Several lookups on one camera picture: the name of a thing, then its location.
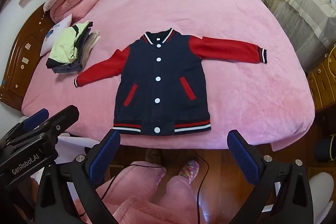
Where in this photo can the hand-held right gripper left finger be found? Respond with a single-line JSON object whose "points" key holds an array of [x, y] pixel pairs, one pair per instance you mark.
{"points": [[105, 158]]}

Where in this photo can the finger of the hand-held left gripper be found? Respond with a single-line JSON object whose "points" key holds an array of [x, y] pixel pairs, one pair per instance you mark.
{"points": [[64, 116], [36, 117]]}

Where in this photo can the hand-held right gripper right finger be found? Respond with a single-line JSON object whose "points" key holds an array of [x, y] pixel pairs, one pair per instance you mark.
{"points": [[244, 158]]}

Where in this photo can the navy and red varsity jacket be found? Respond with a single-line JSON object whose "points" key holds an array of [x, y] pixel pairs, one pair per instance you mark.
{"points": [[162, 92]]}

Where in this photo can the person's left leg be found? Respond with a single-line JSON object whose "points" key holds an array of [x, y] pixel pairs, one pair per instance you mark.
{"points": [[131, 187]]}

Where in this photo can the person's leg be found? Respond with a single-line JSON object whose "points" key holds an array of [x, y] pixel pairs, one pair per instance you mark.
{"points": [[131, 187], [178, 200]]}

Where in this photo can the dark grey folded garment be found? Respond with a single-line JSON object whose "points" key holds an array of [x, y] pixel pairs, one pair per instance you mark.
{"points": [[65, 67]]}

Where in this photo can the dark brown slipper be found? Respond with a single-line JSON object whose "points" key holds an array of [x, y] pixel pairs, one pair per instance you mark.
{"points": [[154, 157]]}

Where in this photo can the colourful knitted slipper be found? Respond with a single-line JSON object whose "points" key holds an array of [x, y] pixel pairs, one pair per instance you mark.
{"points": [[189, 169]]}

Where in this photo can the wooden headboard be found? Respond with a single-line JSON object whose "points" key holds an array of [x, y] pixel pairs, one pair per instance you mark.
{"points": [[15, 61]]}

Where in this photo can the light green folded garment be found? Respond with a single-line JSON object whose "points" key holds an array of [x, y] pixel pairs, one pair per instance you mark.
{"points": [[65, 48]]}

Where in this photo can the person's right leg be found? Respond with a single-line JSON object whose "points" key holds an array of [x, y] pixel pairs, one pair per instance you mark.
{"points": [[178, 200]]}

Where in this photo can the beige folded garment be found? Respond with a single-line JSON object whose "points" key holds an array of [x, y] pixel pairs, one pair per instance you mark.
{"points": [[90, 43]]}

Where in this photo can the white printed cushion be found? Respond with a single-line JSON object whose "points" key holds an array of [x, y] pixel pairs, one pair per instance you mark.
{"points": [[52, 37]]}

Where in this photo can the white stool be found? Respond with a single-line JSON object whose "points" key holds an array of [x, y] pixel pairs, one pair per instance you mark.
{"points": [[321, 187]]}

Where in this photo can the dark round bin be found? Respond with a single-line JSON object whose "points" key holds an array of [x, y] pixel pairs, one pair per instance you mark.
{"points": [[326, 148]]}

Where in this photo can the wooden drawer cabinet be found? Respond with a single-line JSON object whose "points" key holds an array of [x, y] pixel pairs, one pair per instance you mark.
{"points": [[323, 82]]}

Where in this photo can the pink fleece bed blanket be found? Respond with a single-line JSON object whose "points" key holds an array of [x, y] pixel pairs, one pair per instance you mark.
{"points": [[210, 16]]}

